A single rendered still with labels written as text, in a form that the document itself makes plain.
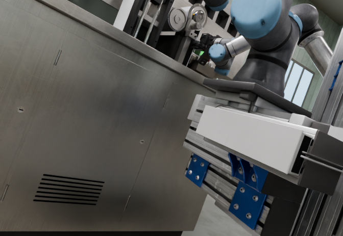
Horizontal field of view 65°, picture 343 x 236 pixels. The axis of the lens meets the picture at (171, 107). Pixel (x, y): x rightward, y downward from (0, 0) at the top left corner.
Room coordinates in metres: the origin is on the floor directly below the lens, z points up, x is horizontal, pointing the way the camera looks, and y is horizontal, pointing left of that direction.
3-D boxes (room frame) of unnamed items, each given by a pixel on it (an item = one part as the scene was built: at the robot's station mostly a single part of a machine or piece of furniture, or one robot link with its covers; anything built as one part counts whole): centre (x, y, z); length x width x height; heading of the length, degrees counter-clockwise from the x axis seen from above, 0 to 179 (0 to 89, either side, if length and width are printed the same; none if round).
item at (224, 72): (1.35, -0.16, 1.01); 0.11 x 0.08 x 0.11; 155
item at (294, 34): (0.76, -0.21, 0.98); 0.13 x 0.12 x 0.14; 142
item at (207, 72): (1.78, 0.01, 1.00); 0.40 x 0.16 x 0.06; 39
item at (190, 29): (1.48, 0.05, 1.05); 0.06 x 0.05 x 0.31; 39
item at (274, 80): (0.77, -0.21, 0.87); 0.15 x 0.15 x 0.10
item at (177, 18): (1.56, 0.22, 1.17); 0.26 x 0.12 x 0.12; 39
